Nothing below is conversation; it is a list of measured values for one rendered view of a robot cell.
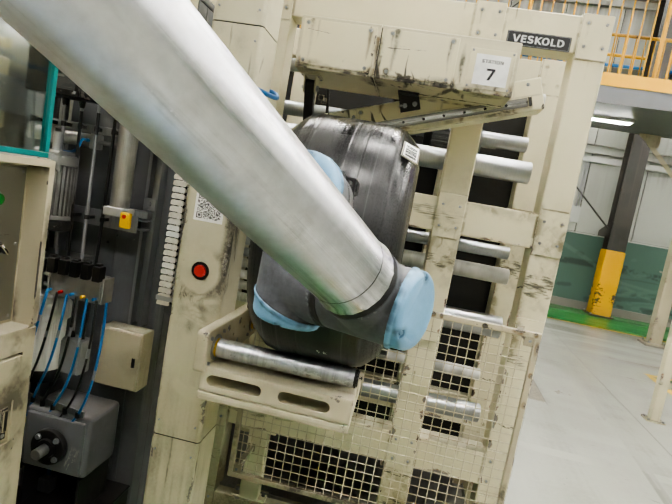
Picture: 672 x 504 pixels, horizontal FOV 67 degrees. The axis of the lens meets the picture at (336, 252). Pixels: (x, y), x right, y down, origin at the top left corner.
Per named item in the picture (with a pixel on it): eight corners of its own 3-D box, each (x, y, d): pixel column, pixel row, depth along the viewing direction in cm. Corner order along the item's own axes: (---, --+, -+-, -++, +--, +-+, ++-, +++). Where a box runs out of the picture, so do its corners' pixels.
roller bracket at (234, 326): (191, 371, 115) (197, 330, 114) (247, 330, 155) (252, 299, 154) (204, 374, 115) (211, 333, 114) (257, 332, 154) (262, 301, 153)
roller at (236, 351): (214, 335, 119) (219, 338, 123) (208, 354, 118) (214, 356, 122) (360, 368, 114) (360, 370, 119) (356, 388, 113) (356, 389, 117)
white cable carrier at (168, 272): (155, 303, 129) (182, 114, 124) (165, 300, 134) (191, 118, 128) (172, 307, 128) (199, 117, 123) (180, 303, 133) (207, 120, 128)
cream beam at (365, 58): (293, 66, 143) (302, 12, 141) (311, 87, 168) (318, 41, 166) (512, 98, 135) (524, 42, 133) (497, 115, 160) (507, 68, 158)
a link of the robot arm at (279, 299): (298, 338, 58) (319, 231, 58) (233, 315, 65) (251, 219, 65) (347, 336, 65) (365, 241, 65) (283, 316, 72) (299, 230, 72)
